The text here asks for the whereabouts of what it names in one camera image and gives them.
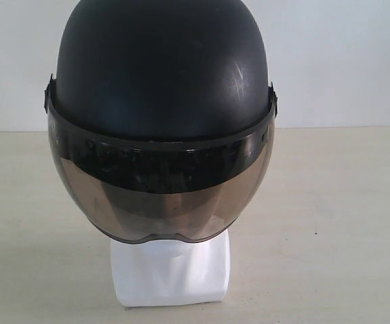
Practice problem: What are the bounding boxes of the black helmet with visor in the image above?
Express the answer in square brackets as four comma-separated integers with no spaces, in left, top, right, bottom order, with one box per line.
[45,1,277,244]

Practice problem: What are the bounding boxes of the white mannequin head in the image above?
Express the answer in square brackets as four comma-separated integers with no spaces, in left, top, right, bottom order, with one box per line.
[110,232,231,307]

